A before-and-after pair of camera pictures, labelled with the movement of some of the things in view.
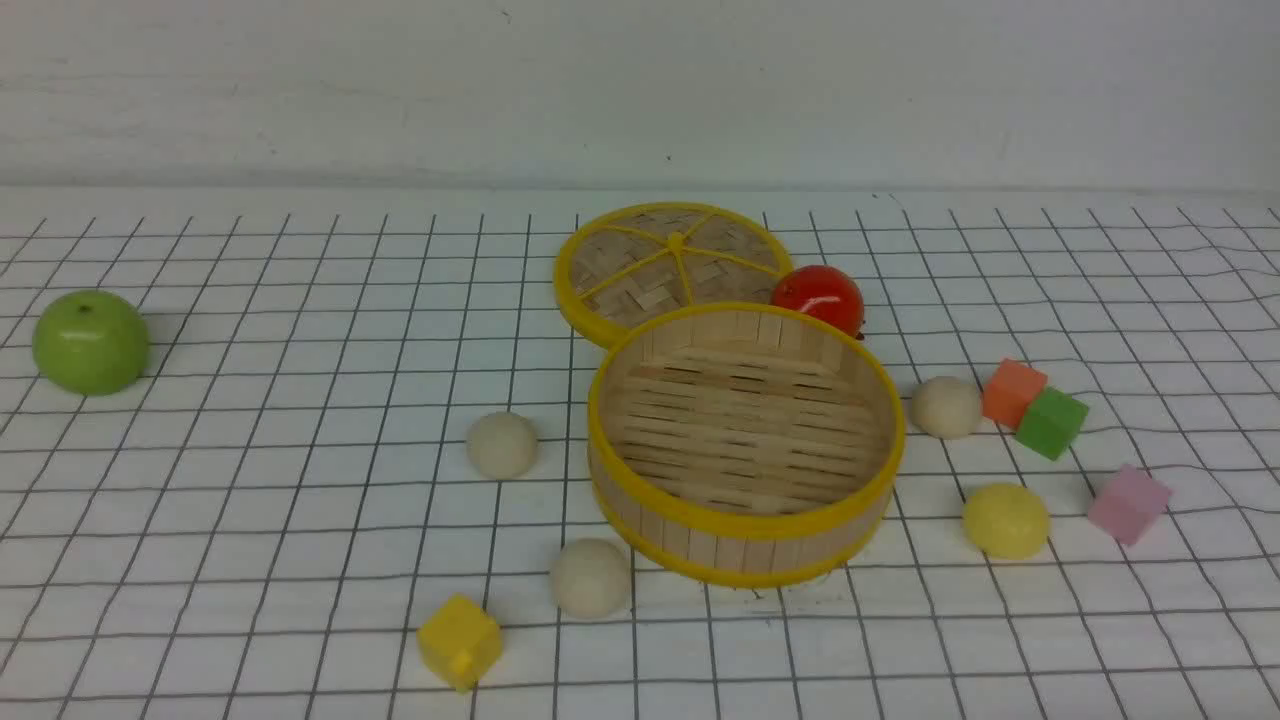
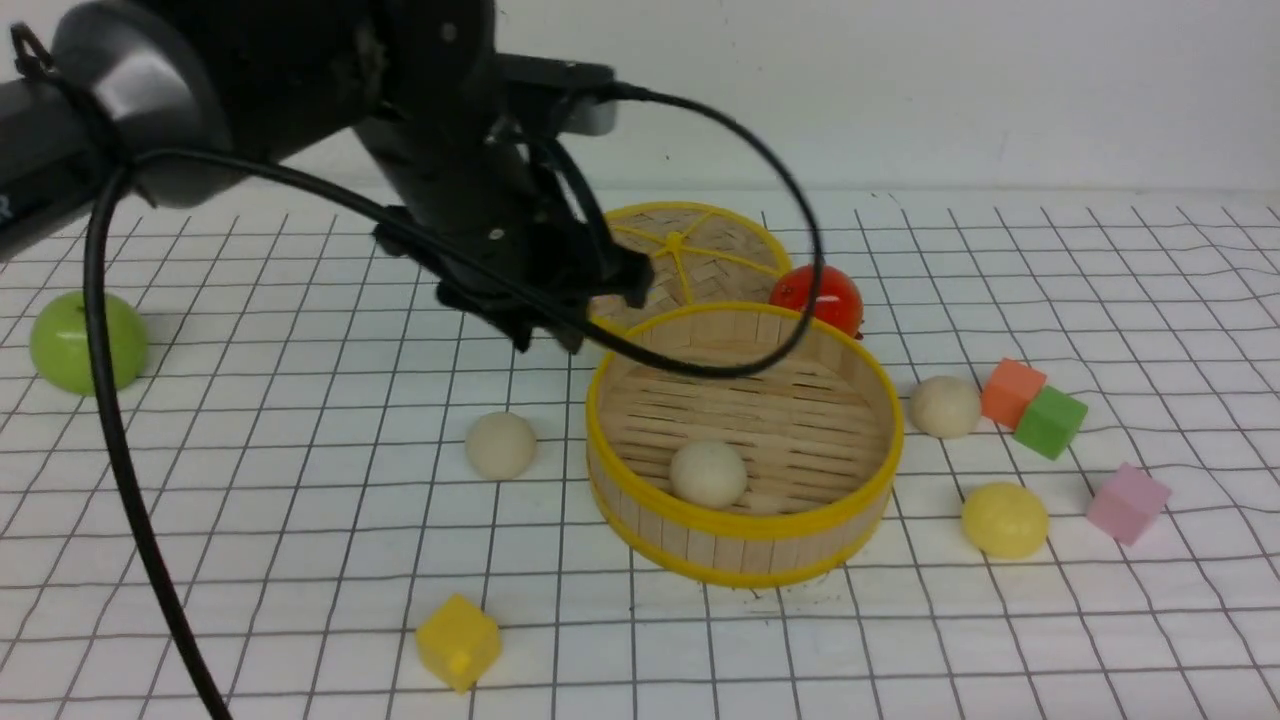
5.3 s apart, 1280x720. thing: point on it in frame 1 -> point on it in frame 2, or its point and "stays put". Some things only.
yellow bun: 1006,521 stays put
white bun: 946,407 stays put
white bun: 502,445 stays put
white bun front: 591,577 -> 708,474
